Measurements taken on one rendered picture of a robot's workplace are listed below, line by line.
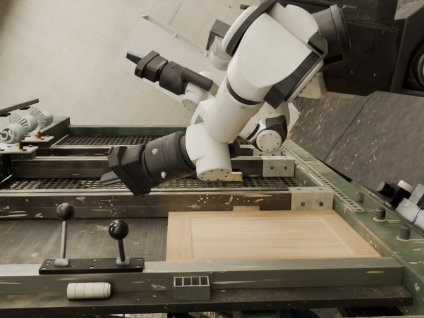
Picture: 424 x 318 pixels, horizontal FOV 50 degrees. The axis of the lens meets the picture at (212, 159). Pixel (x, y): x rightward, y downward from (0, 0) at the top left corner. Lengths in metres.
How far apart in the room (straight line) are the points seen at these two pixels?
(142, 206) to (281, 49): 0.81
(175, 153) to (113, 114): 5.92
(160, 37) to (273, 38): 4.43
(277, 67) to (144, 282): 0.52
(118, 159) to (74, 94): 5.94
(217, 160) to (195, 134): 0.07
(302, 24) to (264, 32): 0.07
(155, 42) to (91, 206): 3.84
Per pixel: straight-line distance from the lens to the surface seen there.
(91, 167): 1.79
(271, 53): 0.64
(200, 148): 0.83
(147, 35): 5.07
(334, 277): 0.99
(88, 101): 6.80
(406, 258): 1.06
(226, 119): 0.72
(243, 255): 1.06
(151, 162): 0.87
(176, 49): 5.05
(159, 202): 1.32
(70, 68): 6.77
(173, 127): 2.74
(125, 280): 0.94
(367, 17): 1.13
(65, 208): 0.97
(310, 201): 1.38
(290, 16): 0.69
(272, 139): 1.41
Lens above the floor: 1.51
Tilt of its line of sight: 10 degrees down
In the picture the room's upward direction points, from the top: 60 degrees counter-clockwise
